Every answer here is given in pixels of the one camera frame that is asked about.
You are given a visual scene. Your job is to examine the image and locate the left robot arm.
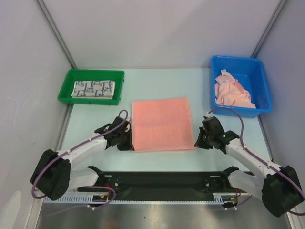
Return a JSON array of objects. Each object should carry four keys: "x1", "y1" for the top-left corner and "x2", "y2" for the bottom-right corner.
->
[{"x1": 30, "y1": 116, "x2": 132, "y2": 200}]

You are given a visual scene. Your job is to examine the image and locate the aluminium corner post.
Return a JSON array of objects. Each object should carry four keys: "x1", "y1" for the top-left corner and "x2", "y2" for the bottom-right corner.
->
[
  {"x1": 250, "y1": 0, "x2": 290, "y2": 58},
  {"x1": 34, "y1": 0, "x2": 77, "y2": 69}
]

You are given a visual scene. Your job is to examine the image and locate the light pink towel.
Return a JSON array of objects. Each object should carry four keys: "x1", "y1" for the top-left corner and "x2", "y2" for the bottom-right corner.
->
[{"x1": 214, "y1": 69, "x2": 256, "y2": 109}]

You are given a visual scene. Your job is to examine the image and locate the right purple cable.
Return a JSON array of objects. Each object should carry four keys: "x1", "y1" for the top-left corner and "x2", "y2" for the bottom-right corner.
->
[{"x1": 206, "y1": 106, "x2": 305, "y2": 215}]

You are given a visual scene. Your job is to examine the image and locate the blue plastic bin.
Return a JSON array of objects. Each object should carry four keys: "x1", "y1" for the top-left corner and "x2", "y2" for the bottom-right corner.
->
[{"x1": 210, "y1": 55, "x2": 272, "y2": 118}]

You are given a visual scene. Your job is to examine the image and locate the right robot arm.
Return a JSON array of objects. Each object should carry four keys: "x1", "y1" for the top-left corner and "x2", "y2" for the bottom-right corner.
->
[{"x1": 195, "y1": 116, "x2": 305, "y2": 217}]

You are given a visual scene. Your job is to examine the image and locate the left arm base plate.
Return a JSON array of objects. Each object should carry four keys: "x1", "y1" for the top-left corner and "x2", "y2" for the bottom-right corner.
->
[{"x1": 77, "y1": 172, "x2": 121, "y2": 192}]

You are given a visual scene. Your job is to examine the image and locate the green plastic tray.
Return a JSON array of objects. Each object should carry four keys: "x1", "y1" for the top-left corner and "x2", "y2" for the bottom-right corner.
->
[{"x1": 58, "y1": 69, "x2": 125, "y2": 105}]

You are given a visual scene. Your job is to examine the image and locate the aluminium front rail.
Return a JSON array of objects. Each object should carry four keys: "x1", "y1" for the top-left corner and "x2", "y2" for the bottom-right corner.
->
[{"x1": 33, "y1": 174, "x2": 295, "y2": 195}]

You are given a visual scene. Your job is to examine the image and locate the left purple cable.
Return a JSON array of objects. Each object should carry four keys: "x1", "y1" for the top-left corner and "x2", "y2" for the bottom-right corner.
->
[{"x1": 32, "y1": 109, "x2": 131, "y2": 216}]

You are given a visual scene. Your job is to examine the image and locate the right aluminium corner post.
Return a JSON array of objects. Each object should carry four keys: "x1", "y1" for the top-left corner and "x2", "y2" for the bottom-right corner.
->
[{"x1": 250, "y1": 0, "x2": 290, "y2": 58}]

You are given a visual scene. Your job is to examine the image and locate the grey cable duct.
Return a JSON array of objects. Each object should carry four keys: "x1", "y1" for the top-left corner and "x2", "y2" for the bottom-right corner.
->
[{"x1": 43, "y1": 190, "x2": 236, "y2": 205}]

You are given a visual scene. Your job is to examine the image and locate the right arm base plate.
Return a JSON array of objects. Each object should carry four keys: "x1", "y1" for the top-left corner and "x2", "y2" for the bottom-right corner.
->
[{"x1": 200, "y1": 174, "x2": 246, "y2": 194}]

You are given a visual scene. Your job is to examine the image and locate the left aluminium corner post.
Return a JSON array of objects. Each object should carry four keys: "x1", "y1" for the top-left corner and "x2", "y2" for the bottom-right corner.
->
[{"x1": 34, "y1": 0, "x2": 77, "y2": 69}]

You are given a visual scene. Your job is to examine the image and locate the blue white patterned towel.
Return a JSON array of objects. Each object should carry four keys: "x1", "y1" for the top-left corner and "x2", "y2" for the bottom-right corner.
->
[{"x1": 71, "y1": 80, "x2": 116, "y2": 99}]

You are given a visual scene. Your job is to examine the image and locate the purple cable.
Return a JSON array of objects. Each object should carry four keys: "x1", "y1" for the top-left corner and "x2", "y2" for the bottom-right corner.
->
[
  {"x1": 32, "y1": 109, "x2": 131, "y2": 216},
  {"x1": 206, "y1": 106, "x2": 305, "y2": 215}
]

